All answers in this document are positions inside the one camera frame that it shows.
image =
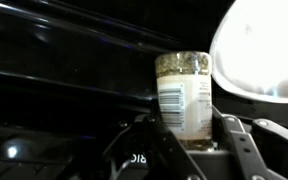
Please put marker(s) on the glass herb spice bottle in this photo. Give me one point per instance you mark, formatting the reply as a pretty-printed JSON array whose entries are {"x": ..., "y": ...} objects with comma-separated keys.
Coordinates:
[{"x": 190, "y": 103}]

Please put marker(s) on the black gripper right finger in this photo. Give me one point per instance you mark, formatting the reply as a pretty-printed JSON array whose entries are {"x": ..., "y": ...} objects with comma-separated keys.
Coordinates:
[{"x": 240, "y": 150}]

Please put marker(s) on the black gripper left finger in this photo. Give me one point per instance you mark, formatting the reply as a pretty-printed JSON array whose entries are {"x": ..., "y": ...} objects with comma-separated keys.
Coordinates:
[{"x": 157, "y": 146}]

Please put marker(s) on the black electric stove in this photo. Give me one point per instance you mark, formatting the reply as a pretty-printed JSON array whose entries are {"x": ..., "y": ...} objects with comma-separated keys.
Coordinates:
[{"x": 67, "y": 50}]

